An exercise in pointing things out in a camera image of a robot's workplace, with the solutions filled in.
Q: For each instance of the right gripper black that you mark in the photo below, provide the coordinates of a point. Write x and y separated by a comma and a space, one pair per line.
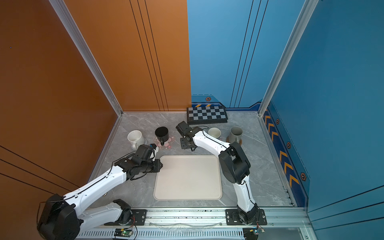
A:
182, 144

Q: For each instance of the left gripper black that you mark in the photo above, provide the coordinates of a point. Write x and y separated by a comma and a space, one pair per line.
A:
158, 163

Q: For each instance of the pink flower coaster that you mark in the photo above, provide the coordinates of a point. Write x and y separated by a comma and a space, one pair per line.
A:
167, 145

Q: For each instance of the black mug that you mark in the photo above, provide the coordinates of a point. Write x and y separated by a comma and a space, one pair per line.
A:
162, 134

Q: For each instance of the lavender mug white inside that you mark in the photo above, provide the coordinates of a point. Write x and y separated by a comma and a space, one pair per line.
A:
215, 133

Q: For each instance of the brown wooden coaster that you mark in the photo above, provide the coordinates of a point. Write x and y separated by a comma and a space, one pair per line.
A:
239, 141

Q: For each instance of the grey green mug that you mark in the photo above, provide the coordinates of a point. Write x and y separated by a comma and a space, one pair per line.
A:
235, 133

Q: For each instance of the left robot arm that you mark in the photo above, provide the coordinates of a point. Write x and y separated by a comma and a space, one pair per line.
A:
65, 217

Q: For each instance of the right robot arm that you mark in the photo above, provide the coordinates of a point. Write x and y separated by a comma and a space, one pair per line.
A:
234, 165

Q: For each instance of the cream serving tray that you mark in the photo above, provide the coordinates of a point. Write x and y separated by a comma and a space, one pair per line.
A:
188, 178

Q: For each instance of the folded checkerboard box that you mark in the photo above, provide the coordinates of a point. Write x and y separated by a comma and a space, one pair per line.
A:
213, 114

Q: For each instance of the green circuit board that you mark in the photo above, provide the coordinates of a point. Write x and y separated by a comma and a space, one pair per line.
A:
123, 233

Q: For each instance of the right small circuit board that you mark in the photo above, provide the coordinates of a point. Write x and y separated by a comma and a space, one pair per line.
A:
252, 233

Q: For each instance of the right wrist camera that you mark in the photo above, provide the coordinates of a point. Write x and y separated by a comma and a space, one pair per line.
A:
183, 128

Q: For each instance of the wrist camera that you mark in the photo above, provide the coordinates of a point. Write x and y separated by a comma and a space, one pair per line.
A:
183, 128
146, 153

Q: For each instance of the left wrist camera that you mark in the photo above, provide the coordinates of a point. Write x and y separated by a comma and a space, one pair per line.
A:
146, 153

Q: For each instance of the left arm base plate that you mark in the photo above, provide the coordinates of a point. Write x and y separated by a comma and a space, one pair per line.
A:
136, 217

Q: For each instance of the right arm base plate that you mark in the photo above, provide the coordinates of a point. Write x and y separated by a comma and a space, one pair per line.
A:
236, 217

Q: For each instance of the aluminium front rail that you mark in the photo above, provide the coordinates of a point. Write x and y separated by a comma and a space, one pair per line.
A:
215, 217

